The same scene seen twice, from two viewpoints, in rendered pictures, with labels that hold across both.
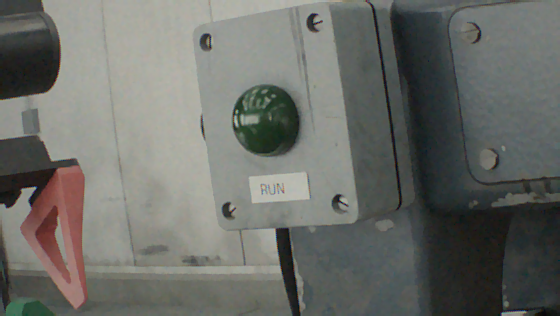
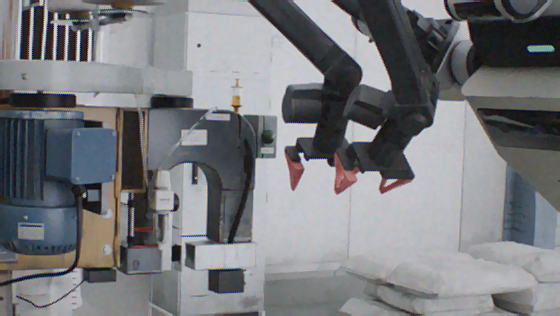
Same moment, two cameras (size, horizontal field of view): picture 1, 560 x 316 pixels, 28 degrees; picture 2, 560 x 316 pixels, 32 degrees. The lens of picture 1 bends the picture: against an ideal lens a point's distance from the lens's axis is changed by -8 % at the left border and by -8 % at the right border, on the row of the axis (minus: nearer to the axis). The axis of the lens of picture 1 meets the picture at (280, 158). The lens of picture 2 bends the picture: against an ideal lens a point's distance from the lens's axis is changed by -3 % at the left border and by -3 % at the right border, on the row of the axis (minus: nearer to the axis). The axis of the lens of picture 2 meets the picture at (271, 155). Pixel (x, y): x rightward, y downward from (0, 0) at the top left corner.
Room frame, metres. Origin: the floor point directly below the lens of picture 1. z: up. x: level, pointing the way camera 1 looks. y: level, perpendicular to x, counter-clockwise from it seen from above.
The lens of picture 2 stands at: (2.45, 0.86, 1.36)
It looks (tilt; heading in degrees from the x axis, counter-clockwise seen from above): 3 degrees down; 203
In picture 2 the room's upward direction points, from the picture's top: 2 degrees clockwise
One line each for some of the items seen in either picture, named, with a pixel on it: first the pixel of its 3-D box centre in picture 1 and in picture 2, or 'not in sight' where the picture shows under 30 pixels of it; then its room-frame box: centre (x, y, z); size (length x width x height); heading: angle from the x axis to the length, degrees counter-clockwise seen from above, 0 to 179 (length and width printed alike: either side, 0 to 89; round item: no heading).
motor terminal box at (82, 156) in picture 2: not in sight; (81, 161); (1.04, -0.10, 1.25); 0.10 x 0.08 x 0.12; 167
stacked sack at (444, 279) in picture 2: not in sight; (463, 277); (-2.24, -0.15, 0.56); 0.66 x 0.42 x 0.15; 142
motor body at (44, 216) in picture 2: not in sight; (41, 181); (1.01, -0.20, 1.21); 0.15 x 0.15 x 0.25
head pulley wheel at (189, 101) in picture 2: not in sight; (172, 102); (0.63, -0.16, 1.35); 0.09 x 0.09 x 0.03
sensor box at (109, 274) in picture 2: not in sight; (99, 274); (0.79, -0.22, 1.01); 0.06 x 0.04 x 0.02; 142
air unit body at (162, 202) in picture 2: not in sight; (163, 209); (0.75, -0.11, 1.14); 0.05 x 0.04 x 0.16; 142
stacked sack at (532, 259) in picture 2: not in sight; (523, 261); (-2.88, 0.04, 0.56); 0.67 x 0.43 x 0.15; 52
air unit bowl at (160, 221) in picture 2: not in sight; (161, 228); (0.75, -0.11, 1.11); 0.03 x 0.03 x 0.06
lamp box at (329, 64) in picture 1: (303, 114); (259, 136); (0.51, -0.01, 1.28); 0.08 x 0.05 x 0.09; 52
